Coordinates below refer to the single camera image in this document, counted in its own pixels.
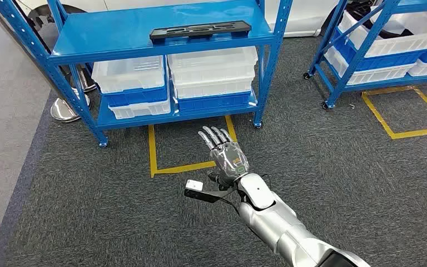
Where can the blue metal shelf rack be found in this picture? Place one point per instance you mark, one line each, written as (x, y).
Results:
(346, 62)
(125, 29)

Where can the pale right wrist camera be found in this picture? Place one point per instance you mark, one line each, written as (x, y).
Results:
(194, 185)

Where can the black parts in bin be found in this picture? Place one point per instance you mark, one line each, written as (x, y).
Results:
(357, 11)

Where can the yellow floor tape square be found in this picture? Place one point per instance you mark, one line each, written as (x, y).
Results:
(419, 132)
(153, 154)

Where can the black plastic plate part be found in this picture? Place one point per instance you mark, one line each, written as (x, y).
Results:
(243, 26)

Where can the white car red stripe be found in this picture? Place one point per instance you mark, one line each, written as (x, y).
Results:
(302, 18)

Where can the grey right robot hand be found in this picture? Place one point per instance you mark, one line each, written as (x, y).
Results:
(230, 162)

